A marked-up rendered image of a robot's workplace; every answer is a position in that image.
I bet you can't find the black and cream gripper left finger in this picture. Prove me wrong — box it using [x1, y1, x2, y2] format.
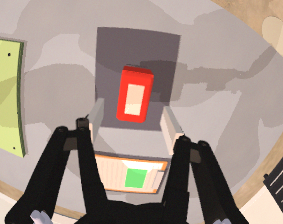
[4, 98, 117, 224]

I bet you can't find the red self-inking stamp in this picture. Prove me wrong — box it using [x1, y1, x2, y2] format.
[117, 64, 154, 123]

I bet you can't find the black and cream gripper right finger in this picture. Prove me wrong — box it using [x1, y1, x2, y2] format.
[160, 106, 249, 224]

